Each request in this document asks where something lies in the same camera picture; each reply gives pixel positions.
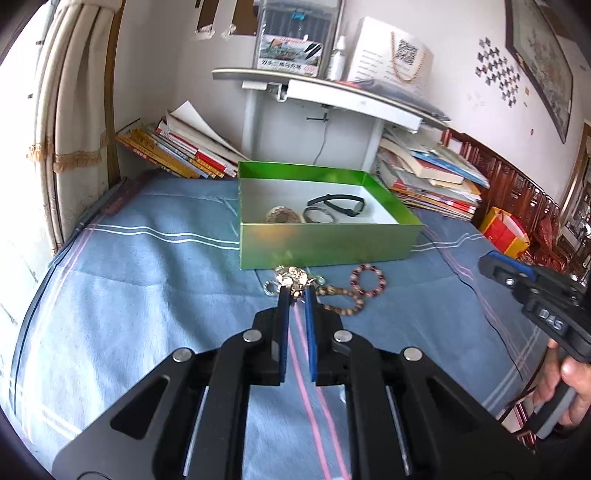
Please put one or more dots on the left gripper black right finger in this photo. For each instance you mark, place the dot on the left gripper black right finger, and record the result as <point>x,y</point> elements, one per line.
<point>407,418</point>

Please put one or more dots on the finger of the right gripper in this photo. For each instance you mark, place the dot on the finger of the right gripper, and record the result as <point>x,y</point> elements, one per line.
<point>505,272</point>

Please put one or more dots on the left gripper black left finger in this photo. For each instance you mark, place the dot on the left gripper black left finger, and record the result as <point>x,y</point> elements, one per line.
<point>186,418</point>

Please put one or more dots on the silver chain jewelry cluster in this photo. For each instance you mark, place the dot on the silver chain jewelry cluster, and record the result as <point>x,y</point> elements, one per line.
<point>294,278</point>

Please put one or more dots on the green jewelry box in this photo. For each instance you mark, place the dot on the green jewelry box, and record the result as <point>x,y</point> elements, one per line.
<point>371,224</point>

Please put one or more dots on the right human hand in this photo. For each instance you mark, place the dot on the right human hand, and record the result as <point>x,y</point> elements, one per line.
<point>573,373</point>

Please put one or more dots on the red yellow gift bag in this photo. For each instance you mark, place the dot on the red yellow gift bag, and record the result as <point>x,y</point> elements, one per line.
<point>505,232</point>

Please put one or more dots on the dark wooden headboard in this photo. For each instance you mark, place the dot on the dark wooden headboard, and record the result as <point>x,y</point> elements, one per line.
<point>512,191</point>

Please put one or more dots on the right stack of books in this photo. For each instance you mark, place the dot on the right stack of books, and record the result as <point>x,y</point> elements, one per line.
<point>428,175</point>

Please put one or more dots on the stack of books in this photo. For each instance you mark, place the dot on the stack of books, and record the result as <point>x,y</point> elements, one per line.
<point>428,175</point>
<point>183,144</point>

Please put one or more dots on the grey green bangle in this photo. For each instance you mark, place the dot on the grey green bangle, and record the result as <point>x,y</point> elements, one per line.
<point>318,215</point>

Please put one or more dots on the beige patterned bangle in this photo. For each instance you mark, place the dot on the beige patterned bangle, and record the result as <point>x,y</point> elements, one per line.
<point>283,215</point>

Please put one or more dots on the white paper shopping bag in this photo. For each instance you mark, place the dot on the white paper shopping bag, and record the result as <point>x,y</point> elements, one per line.
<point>390,55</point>

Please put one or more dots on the white bedside desk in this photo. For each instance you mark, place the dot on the white bedside desk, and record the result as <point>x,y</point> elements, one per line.
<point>329,96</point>

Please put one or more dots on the small white bottle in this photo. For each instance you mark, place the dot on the small white bottle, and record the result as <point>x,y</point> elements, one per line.
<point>338,60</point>

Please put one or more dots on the left stack of books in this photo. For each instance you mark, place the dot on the left stack of books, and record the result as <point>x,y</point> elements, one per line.
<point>183,144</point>

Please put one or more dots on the clear marker pen case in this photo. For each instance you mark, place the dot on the clear marker pen case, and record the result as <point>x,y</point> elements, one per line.
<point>295,37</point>

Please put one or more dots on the beige curtain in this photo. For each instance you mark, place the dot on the beige curtain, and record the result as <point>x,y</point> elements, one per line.
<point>69,140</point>

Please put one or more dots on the checkered wall sticker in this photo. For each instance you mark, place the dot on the checkered wall sticker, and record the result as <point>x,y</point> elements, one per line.
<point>495,70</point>

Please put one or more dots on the framed wall picture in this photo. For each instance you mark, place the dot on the framed wall picture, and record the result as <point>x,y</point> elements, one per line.
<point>532,41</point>

